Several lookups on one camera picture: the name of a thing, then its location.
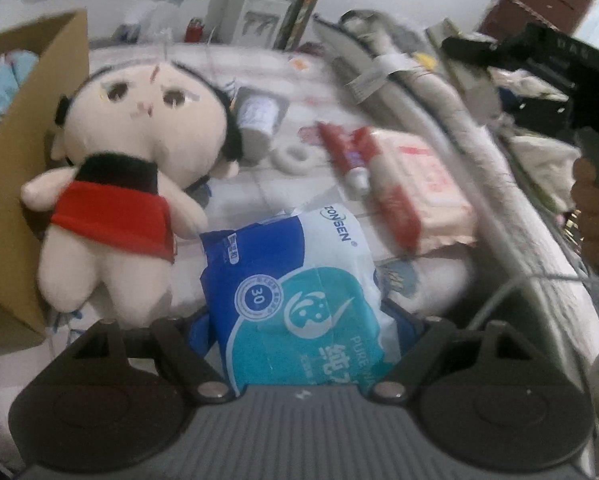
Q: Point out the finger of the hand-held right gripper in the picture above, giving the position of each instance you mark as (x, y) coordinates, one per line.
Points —
(469, 47)

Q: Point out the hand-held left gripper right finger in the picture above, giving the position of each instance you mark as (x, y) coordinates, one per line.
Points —
(404, 330)

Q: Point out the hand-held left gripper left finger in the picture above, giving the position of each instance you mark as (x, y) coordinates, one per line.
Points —
(199, 330)

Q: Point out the blue wipes pack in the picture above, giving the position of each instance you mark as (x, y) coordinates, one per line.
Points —
(299, 280)

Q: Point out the black-haired plush doll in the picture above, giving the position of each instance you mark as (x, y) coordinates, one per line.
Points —
(139, 125)

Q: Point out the brown cardboard box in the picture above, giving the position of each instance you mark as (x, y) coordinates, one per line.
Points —
(14, 160)

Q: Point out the person's right hand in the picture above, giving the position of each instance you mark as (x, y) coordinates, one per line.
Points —
(592, 220)

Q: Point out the brown wooden door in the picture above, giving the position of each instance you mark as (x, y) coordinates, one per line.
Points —
(539, 0)

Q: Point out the white fluffy blanket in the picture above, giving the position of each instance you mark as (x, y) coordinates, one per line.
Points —
(534, 160)

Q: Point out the pink wipes pack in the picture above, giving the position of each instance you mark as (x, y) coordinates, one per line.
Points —
(429, 185)

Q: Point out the red toothpaste tube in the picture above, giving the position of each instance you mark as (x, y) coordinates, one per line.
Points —
(344, 152)

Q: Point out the patterned board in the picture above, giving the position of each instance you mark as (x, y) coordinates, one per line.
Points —
(304, 5)

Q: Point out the white tape roll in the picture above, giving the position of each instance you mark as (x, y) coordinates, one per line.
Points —
(282, 160)

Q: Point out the white cylindrical container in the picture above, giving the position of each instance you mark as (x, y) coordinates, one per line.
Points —
(257, 112)

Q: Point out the red canister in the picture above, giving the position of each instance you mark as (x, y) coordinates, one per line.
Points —
(195, 31)

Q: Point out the white plastic bag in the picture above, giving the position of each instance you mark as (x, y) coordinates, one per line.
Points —
(159, 25)

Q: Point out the light blue cloth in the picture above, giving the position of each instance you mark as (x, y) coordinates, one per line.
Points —
(4, 90)

